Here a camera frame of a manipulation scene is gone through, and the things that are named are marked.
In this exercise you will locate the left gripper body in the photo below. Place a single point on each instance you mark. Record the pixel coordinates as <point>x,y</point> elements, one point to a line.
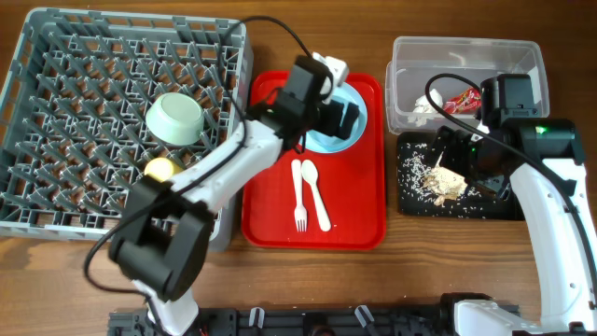
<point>329,116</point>

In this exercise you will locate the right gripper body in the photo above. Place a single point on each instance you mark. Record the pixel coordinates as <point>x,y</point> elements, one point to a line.
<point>465,154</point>

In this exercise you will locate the large light blue plate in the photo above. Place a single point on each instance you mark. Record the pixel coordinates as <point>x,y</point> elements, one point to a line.
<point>320,143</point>

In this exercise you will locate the red snack wrapper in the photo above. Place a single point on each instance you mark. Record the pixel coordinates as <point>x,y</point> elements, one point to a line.
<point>467,102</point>

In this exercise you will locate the white plastic spoon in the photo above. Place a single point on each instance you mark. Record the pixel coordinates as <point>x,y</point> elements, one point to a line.
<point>310,175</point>

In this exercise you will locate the white plastic fork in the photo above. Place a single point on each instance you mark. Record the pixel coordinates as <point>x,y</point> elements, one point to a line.
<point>300,212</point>

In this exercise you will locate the green bowl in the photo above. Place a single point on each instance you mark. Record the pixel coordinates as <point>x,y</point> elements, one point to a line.
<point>176,119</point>

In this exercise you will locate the yellow cup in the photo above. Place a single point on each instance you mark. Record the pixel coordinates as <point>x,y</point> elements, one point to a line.
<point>162,169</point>

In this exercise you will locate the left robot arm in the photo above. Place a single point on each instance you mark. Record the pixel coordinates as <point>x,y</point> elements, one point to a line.
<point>162,239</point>

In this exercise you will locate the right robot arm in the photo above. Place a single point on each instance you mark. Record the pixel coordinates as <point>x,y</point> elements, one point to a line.
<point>542,162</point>

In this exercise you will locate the grey dishwasher rack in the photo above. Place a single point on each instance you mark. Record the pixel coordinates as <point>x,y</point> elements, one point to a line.
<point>73,133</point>

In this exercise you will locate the food scraps and rice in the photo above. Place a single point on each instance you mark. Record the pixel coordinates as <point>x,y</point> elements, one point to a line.
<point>429,184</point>

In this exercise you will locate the black tray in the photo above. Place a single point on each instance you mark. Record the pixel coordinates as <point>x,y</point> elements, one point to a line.
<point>487,207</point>

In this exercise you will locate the crumpled white tissue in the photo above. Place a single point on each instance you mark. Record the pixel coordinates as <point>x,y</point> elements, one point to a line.
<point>423,107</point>

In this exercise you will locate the red plastic tray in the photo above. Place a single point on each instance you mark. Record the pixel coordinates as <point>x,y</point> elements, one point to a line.
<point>351,182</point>

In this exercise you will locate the clear plastic bin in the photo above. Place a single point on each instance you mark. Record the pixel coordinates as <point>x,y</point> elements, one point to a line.
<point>418,58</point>

